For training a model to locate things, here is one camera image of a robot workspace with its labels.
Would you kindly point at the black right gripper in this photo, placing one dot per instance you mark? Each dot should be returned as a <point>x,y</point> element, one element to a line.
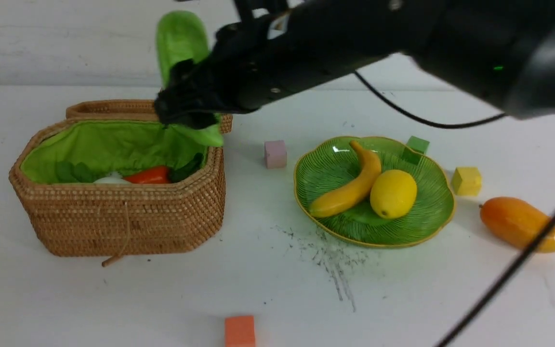
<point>231,79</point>

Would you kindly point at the green toy bitter gourd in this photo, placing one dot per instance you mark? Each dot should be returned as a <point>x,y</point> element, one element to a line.
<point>181,35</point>

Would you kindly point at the orange toy carrot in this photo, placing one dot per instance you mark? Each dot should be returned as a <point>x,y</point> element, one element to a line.
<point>166,175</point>

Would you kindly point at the yellow toy banana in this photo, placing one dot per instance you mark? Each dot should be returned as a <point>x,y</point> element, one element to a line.
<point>343,198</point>

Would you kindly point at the white toy radish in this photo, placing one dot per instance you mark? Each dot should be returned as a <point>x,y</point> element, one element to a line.
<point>80,173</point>

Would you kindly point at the yellow toy lemon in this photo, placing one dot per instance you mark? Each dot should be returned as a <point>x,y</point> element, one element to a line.
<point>393,194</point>

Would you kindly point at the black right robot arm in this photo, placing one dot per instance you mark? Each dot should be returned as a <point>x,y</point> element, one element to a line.
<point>499,51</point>

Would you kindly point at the pink cube block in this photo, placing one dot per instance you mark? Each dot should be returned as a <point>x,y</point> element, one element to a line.
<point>275,154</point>

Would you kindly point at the green leaf-shaped glass plate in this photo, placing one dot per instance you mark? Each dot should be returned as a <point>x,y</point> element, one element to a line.
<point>333,164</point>

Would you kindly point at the woven rattan basket lid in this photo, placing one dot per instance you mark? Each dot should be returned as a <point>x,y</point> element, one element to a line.
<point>113,109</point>

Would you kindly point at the green cube block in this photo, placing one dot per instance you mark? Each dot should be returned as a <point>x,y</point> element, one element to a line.
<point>415,149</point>

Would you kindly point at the woven rattan basket green lining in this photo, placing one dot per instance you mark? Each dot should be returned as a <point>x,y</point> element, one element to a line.
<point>114,220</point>

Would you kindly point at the yellow cube block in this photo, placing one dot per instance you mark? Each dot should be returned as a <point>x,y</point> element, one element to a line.
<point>466,181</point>

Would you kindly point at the orange cube block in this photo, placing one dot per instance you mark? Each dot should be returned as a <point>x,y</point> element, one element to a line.
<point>240,331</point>

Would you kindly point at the orange toy mango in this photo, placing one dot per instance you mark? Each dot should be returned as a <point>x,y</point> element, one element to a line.
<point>512,220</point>

